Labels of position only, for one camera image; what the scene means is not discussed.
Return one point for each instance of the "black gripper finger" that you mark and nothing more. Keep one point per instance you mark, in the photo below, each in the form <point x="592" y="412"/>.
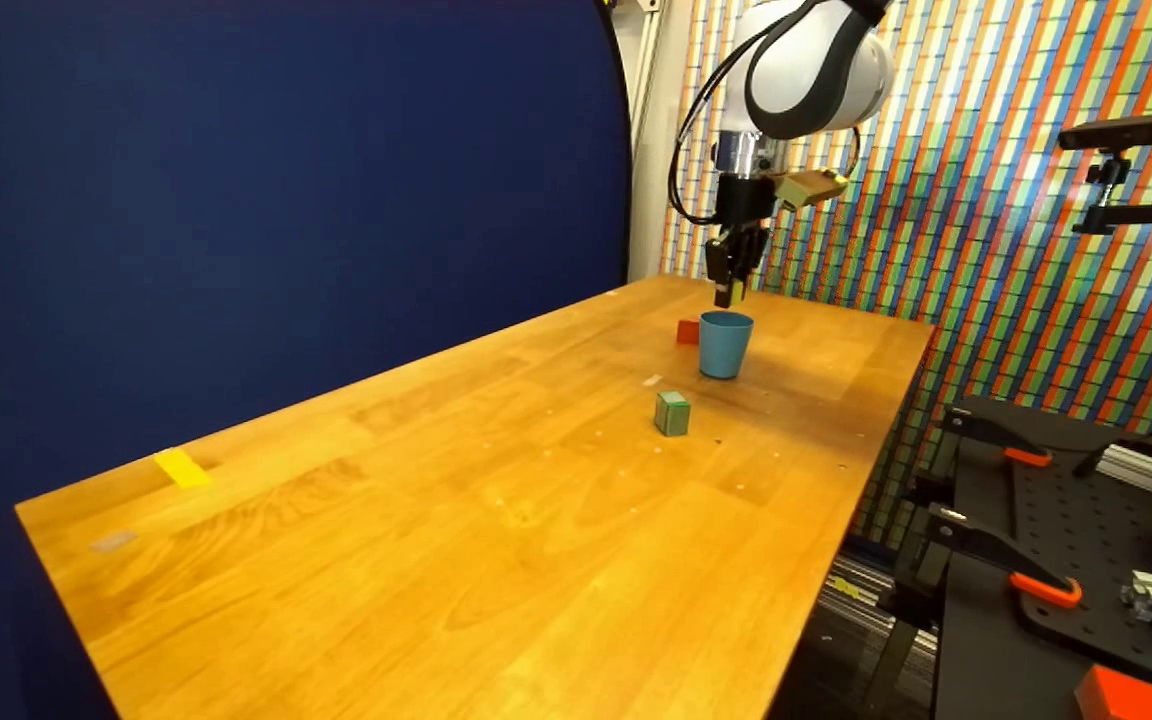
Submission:
<point x="743" y="286"/>
<point x="720" y="280"/>

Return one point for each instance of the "yellow tape strip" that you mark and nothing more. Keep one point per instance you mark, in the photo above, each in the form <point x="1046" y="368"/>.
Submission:
<point x="180" y="471"/>

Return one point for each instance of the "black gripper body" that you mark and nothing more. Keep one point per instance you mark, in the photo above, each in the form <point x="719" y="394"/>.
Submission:
<point x="743" y="208"/>

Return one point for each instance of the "black clamp orange handle upper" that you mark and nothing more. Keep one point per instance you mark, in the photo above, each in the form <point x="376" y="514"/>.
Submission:
<point x="1013" y="446"/>

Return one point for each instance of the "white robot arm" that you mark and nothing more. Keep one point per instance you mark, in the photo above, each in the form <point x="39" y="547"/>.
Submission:
<point x="798" y="71"/>

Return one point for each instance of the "black clamp orange handle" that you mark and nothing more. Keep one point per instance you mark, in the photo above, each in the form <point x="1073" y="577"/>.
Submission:
<point x="1025" y="574"/>
<point x="1013" y="446"/>

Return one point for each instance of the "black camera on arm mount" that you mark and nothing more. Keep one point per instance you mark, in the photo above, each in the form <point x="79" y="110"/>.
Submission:
<point x="1114" y="142"/>

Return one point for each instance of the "red block object corner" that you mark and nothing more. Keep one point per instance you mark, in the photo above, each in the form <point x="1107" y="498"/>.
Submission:
<point x="1110" y="694"/>

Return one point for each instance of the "black clamp orange handle lower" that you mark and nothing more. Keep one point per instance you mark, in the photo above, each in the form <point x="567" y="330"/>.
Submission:
<point x="1025" y="574"/>

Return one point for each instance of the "red block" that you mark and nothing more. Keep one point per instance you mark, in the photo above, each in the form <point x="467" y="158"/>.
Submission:
<point x="689" y="333"/>

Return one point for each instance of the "green block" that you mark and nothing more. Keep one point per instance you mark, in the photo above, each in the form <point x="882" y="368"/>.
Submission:
<point x="672" y="408"/>

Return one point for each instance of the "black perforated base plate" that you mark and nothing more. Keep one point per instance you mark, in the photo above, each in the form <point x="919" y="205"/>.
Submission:
<point x="1005" y="658"/>

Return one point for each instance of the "blue cup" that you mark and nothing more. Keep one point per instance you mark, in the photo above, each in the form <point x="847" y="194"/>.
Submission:
<point x="720" y="344"/>

